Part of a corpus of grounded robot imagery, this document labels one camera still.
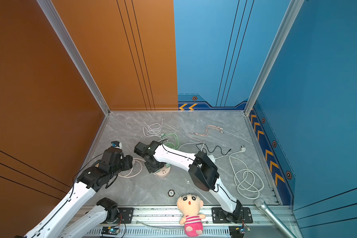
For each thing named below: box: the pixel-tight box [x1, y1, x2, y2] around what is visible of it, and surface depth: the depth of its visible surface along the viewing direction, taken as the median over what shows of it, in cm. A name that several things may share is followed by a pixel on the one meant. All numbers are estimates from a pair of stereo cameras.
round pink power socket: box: [154, 165, 172, 178], surface depth 87 cm
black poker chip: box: [167, 189, 176, 198], surface depth 82 cm
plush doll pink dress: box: [176, 193, 206, 238], surface depth 70 cm
